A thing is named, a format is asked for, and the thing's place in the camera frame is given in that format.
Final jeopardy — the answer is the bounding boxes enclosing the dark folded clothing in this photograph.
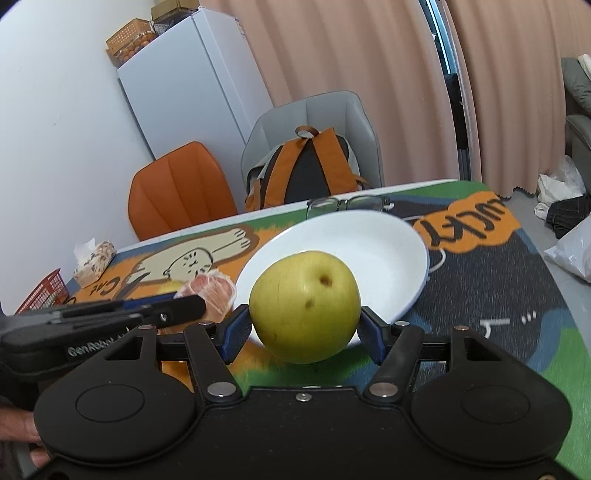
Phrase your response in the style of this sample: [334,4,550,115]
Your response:
[547,196,591,239]

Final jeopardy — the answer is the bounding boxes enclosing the sliding door frame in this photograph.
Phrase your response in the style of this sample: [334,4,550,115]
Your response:
[418,0,482,182]

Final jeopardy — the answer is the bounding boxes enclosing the grey sofa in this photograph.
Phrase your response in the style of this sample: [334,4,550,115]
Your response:
[561,55,591,168]

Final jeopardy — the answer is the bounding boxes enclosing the cat print table mat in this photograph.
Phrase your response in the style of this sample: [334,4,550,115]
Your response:
[60,180,586,480]

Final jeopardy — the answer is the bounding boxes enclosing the orange chair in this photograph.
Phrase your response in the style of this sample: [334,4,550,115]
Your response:
[128,141,238,241]

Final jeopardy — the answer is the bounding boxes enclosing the person's left hand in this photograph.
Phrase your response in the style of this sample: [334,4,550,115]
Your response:
[0,408,49,468]

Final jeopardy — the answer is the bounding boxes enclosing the white round plate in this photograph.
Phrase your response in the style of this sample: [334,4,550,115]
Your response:
[233,210,430,349]

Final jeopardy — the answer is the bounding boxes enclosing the red plastic basket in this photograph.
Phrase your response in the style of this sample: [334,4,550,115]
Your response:
[14,269,70,315]

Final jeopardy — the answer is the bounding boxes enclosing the yellow-green pear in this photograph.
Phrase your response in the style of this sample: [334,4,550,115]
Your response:
[248,250,362,365]

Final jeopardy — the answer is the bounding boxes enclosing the black wire basket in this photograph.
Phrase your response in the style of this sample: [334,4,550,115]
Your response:
[150,7,195,36]

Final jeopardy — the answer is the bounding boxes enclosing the patterned tissue box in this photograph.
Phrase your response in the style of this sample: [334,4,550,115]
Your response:
[73,237,117,287]

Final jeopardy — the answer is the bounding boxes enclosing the peeled pomelo piece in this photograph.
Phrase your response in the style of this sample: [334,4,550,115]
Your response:
[174,272,237,320]

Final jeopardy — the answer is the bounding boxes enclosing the orange plastic basket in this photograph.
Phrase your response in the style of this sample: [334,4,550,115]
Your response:
[105,18,153,70]

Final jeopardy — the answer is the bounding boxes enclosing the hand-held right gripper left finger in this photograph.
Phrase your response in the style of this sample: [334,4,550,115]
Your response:
[98,305,253,404]

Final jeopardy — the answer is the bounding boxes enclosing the white refrigerator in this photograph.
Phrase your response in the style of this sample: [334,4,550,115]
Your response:
[116,7,274,160]

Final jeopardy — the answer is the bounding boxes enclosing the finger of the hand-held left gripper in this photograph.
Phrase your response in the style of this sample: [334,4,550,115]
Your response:
[51,295,207,333]

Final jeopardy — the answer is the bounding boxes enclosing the black-framed glasses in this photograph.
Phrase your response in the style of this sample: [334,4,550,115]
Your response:
[305,195,391,220]

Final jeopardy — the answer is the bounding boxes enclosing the pink curtain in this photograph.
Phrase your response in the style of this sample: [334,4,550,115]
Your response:
[203,0,467,185]
[445,0,591,195]

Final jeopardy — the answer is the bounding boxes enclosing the grey chair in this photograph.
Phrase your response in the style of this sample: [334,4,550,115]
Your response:
[240,91,385,213]

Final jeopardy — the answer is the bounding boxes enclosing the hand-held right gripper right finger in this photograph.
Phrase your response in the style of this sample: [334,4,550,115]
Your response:
[359,306,505,405]

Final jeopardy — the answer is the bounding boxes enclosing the orange and black backpack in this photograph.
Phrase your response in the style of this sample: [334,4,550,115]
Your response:
[245,126,370,212]

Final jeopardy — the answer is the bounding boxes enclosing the brown cardboard box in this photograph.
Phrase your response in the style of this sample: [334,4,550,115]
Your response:
[152,0,200,14]

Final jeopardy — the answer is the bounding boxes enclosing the white plastic bag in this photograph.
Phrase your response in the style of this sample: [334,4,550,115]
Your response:
[534,154,588,207]
[544,226,591,283]

